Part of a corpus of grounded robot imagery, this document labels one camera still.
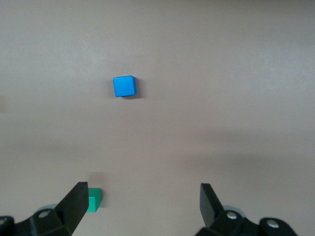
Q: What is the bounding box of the blue wooden block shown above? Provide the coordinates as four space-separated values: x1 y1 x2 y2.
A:
113 75 137 98

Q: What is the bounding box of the green wooden block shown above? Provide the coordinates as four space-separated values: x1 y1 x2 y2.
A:
87 188 102 213

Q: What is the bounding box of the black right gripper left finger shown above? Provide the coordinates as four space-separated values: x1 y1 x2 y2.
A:
0 181 89 236

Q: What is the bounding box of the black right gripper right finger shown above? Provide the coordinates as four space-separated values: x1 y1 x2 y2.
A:
194 183 300 236

